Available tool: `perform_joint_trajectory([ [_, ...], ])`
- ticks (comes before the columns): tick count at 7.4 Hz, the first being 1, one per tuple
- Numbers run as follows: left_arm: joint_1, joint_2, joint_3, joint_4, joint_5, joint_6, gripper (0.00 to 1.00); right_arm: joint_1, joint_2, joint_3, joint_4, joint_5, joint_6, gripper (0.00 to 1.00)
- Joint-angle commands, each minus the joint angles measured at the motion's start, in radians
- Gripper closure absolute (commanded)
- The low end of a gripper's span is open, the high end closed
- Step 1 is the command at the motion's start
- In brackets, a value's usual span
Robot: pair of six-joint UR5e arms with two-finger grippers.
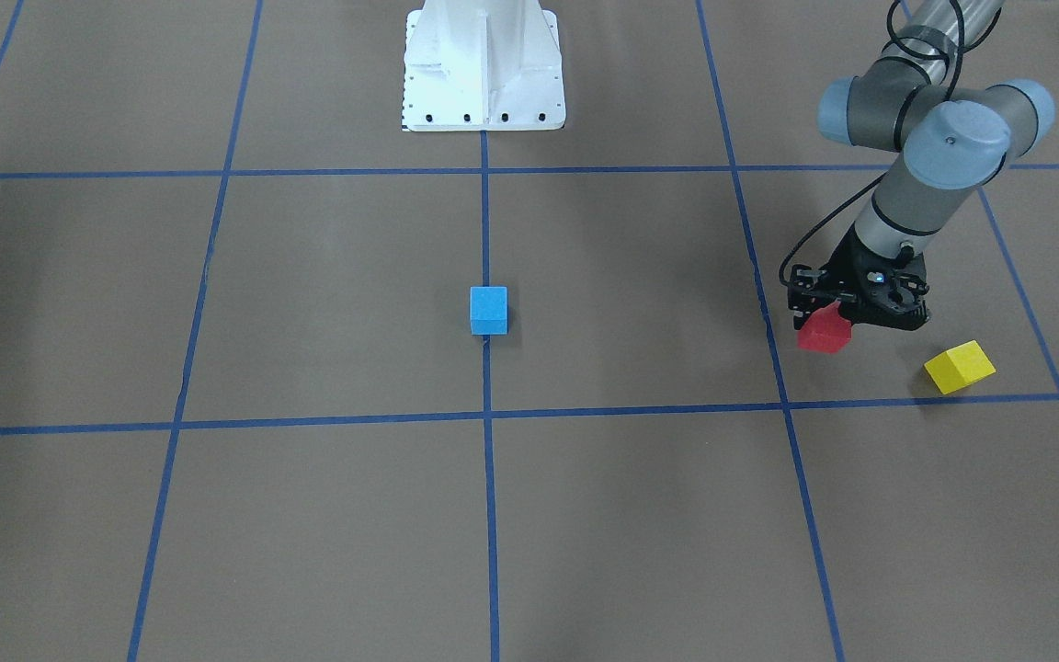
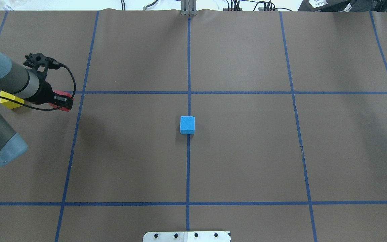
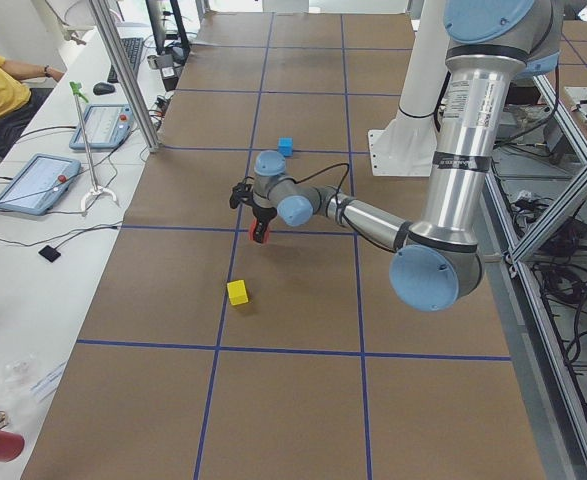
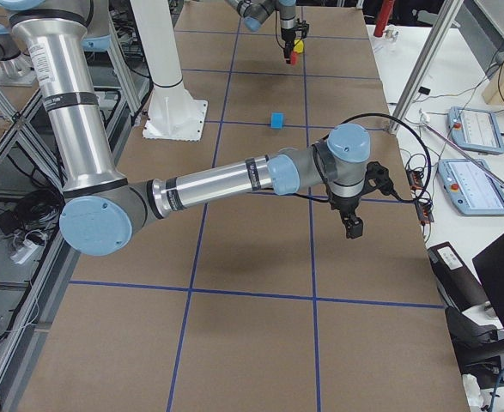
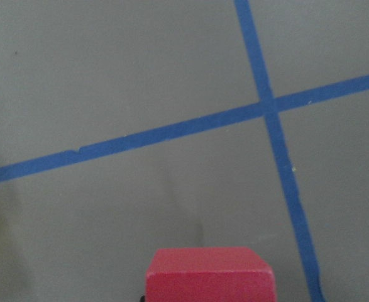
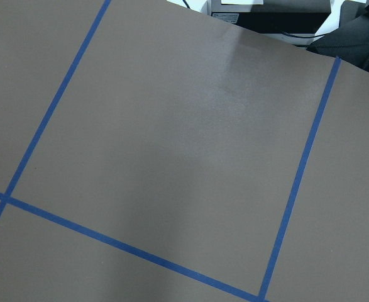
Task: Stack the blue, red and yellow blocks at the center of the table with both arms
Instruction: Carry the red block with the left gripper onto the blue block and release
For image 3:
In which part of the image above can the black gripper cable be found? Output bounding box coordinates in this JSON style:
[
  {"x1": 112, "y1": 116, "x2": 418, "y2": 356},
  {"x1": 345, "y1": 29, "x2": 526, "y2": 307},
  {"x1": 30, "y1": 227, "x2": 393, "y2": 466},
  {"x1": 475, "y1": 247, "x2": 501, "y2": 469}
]
[{"x1": 242, "y1": 161, "x2": 352, "y2": 191}]

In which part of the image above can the black keyboard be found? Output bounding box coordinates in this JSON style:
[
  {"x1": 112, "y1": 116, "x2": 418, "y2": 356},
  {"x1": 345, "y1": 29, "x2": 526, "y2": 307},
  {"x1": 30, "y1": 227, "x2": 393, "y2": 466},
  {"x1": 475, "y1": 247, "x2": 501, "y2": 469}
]
[{"x1": 107, "y1": 37, "x2": 144, "y2": 84}]

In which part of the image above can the upper teach pendant tablet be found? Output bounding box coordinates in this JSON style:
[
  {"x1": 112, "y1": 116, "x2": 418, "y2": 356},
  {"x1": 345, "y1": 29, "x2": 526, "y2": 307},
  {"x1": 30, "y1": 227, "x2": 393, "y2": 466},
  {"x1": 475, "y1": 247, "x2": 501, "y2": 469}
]
[{"x1": 83, "y1": 104, "x2": 134, "y2": 150}]

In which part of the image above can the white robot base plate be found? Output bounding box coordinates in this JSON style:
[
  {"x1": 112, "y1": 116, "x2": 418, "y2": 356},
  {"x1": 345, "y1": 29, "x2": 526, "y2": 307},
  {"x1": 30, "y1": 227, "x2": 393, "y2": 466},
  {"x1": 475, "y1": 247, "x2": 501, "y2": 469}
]
[{"x1": 367, "y1": 128, "x2": 437, "y2": 178}]

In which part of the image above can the person in yellow shirt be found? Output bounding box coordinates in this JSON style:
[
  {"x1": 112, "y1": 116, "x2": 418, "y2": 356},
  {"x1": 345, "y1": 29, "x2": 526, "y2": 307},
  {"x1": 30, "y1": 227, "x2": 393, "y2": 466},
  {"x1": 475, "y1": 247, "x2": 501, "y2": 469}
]
[{"x1": 0, "y1": 55, "x2": 64, "y2": 157}]

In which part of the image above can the teach pendant tablet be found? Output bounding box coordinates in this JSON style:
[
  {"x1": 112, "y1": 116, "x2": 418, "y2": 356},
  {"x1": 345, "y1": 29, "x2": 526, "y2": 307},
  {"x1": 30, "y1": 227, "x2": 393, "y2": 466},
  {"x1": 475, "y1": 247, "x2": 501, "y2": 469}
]
[
  {"x1": 83, "y1": 104, "x2": 134, "y2": 150},
  {"x1": 0, "y1": 154, "x2": 81, "y2": 216}
]

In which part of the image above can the red wooden block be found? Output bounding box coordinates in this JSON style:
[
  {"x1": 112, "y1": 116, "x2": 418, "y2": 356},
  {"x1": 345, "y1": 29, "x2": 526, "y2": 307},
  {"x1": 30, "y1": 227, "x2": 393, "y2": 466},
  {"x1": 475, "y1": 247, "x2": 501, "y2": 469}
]
[{"x1": 248, "y1": 222, "x2": 273, "y2": 245}]

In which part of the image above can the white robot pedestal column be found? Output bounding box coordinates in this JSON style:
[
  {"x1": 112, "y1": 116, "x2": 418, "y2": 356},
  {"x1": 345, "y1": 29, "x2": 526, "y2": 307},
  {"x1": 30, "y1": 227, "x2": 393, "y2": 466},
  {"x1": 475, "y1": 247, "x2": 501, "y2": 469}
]
[{"x1": 396, "y1": 0, "x2": 449, "y2": 132}]

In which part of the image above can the yellow wooden block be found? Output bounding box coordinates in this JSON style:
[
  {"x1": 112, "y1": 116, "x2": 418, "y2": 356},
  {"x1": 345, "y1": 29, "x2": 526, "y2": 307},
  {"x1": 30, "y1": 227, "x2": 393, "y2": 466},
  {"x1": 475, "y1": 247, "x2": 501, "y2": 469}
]
[{"x1": 227, "y1": 279, "x2": 249, "y2": 306}]

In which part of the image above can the blue wooden block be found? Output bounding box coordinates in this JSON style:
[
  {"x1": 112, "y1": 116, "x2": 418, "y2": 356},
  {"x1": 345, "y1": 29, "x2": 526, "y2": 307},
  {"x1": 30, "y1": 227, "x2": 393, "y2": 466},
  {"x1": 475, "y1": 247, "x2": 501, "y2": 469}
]
[{"x1": 277, "y1": 137, "x2": 293, "y2": 157}]

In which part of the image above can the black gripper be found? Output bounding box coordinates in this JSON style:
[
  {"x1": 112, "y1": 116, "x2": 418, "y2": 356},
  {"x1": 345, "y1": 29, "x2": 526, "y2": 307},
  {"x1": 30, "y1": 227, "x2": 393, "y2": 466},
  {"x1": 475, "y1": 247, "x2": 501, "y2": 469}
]
[{"x1": 251, "y1": 204, "x2": 277, "y2": 244}]

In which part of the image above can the black computer mouse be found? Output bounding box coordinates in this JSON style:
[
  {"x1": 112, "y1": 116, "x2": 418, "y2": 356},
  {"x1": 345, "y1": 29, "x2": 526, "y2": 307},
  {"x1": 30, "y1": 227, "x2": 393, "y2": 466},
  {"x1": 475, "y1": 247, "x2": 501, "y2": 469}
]
[{"x1": 92, "y1": 82, "x2": 116, "y2": 96}]

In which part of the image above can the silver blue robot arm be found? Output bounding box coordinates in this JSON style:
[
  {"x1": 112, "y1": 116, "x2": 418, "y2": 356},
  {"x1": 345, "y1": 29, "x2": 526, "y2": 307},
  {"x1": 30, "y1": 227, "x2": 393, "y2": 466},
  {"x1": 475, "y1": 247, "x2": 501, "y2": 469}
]
[{"x1": 235, "y1": 1, "x2": 563, "y2": 312}]

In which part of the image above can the lower teach pendant tablet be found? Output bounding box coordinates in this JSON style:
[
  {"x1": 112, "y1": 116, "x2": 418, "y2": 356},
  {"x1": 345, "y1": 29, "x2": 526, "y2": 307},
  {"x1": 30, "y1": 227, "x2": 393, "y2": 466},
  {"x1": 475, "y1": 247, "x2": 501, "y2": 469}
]
[{"x1": 0, "y1": 154, "x2": 81, "y2": 216}]

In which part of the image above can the grey aluminium frame post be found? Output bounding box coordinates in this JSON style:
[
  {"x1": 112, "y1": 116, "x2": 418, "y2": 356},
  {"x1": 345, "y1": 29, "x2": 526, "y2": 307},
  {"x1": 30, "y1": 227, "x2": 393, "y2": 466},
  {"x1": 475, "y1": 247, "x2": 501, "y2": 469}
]
[{"x1": 89, "y1": 0, "x2": 160, "y2": 153}]

